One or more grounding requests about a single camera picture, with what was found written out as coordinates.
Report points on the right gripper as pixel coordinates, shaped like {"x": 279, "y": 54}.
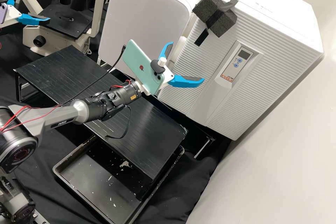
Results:
{"x": 153, "y": 92}

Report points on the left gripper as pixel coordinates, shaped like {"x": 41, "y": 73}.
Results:
{"x": 13, "y": 14}

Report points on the incubator door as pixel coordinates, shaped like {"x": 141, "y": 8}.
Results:
{"x": 199, "y": 82}

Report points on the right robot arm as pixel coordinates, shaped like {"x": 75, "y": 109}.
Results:
{"x": 78, "y": 109}

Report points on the white incubator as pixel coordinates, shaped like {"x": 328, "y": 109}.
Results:
{"x": 283, "y": 29}

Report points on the white box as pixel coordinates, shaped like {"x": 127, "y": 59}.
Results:
{"x": 147, "y": 16}

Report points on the black platform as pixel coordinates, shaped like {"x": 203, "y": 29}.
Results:
{"x": 60, "y": 74}
{"x": 152, "y": 134}

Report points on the black tray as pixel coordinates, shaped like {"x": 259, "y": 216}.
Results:
{"x": 99, "y": 192}

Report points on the left wrist camera phone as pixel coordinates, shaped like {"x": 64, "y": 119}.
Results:
{"x": 2, "y": 11}

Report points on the wrist camera phone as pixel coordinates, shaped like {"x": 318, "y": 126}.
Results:
{"x": 139, "y": 62}
{"x": 2, "y": 11}

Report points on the right wrist camera phone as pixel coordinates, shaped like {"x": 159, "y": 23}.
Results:
{"x": 139, "y": 62}

